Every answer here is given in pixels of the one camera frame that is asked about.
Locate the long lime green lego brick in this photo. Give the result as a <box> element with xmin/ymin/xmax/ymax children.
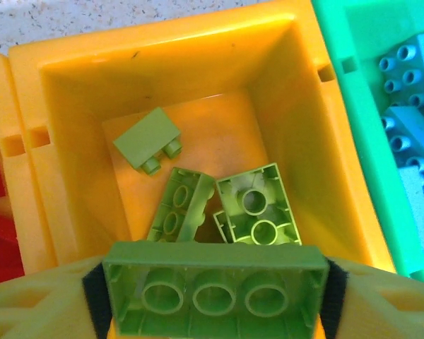
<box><xmin>147</xmin><ymin>167</ymin><xmax>215</xmax><ymax>244</ymax></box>
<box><xmin>214</xmin><ymin>161</ymin><xmax>303</xmax><ymax>245</ymax></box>
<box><xmin>102</xmin><ymin>241</ymin><xmax>331</xmax><ymax>336</ymax></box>
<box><xmin>211</xmin><ymin>210</ymin><xmax>230</xmax><ymax>244</ymax></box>

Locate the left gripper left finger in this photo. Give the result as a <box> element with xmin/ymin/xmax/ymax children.
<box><xmin>0</xmin><ymin>256</ymin><xmax>111</xmax><ymax>339</ymax></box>

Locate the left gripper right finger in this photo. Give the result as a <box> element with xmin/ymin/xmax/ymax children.
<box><xmin>319</xmin><ymin>254</ymin><xmax>424</xmax><ymax>339</ymax></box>

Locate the green plastic bin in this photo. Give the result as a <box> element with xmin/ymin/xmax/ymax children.
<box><xmin>310</xmin><ymin>0</ymin><xmax>424</xmax><ymax>287</ymax></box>

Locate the small lime green lego brick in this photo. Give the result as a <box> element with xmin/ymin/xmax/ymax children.
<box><xmin>112</xmin><ymin>107</ymin><xmax>183</xmax><ymax>177</ymax></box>

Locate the yellow plastic bin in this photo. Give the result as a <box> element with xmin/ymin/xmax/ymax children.
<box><xmin>0</xmin><ymin>52</ymin><xmax>57</xmax><ymax>280</ymax></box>
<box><xmin>7</xmin><ymin>0</ymin><xmax>399</xmax><ymax>275</ymax></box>

